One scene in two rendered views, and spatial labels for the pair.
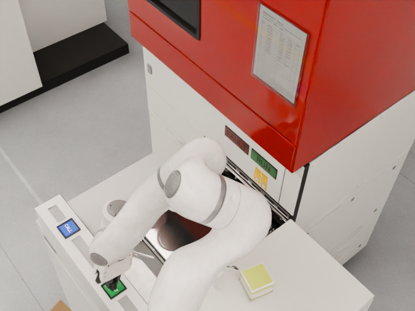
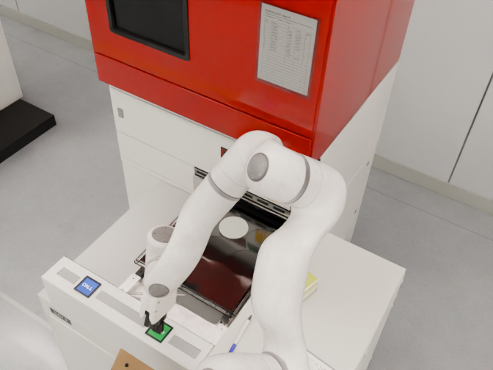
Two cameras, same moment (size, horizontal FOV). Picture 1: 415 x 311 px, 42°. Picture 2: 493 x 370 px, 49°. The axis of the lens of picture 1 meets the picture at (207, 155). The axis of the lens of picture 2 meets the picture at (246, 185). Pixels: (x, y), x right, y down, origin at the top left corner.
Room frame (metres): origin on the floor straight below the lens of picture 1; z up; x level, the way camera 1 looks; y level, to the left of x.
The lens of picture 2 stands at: (-0.07, 0.32, 2.29)
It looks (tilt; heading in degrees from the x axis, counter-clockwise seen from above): 44 degrees down; 340
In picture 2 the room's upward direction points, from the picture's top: 3 degrees clockwise
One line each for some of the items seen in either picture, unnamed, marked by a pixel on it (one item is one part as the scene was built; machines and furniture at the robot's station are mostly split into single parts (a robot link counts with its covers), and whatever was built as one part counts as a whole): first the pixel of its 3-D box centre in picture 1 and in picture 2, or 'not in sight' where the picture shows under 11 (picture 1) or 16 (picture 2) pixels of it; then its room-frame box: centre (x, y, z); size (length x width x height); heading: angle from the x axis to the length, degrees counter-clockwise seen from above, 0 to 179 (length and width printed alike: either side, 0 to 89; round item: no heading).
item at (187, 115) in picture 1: (213, 132); (205, 160); (1.31, -0.02, 1.02); 0.82 x 0.03 x 0.40; 41
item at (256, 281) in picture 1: (256, 282); (300, 284); (0.74, -0.15, 1.00); 0.07 x 0.07 x 0.07; 25
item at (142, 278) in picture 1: (136, 274); (170, 316); (0.83, 0.22, 0.87); 0.36 x 0.08 x 0.03; 41
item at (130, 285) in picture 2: not in sight; (128, 286); (0.95, 0.32, 0.89); 0.08 x 0.03 x 0.03; 131
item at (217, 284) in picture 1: (222, 271); not in sight; (0.76, -0.05, 1.03); 0.06 x 0.04 x 0.13; 131
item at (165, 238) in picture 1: (197, 221); (215, 248); (1.02, 0.03, 0.90); 0.34 x 0.34 x 0.01; 40
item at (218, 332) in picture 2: not in sight; (216, 338); (0.70, 0.11, 0.89); 0.08 x 0.03 x 0.03; 131
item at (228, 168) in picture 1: (241, 187); (245, 208); (1.16, -0.12, 0.89); 0.44 x 0.02 x 0.10; 41
